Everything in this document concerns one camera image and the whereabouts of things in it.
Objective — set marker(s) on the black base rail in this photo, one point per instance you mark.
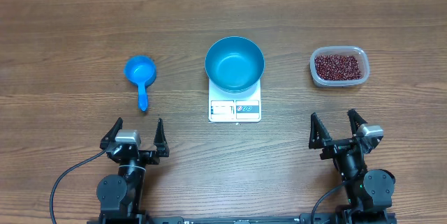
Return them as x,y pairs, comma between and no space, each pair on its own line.
241,220

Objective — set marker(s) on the teal metal bowl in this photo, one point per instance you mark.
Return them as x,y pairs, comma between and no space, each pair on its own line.
234,64

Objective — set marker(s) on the red adzuki beans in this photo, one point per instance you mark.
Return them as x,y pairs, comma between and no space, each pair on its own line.
335,67

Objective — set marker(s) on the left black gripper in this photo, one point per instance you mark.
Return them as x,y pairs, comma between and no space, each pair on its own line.
151,158

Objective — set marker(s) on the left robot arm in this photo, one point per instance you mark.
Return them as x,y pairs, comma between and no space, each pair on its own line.
120,194

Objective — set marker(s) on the blue plastic measuring scoop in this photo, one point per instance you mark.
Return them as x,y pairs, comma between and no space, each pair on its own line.
141,71

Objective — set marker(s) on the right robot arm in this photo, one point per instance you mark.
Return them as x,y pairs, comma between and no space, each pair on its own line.
369,192

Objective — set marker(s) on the white digital kitchen scale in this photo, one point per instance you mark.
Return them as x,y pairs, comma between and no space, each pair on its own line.
241,107

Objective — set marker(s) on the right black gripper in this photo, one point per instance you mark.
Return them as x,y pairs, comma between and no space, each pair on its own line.
319,137

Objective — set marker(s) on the clear plastic food container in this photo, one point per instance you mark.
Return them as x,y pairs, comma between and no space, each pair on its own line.
357,52

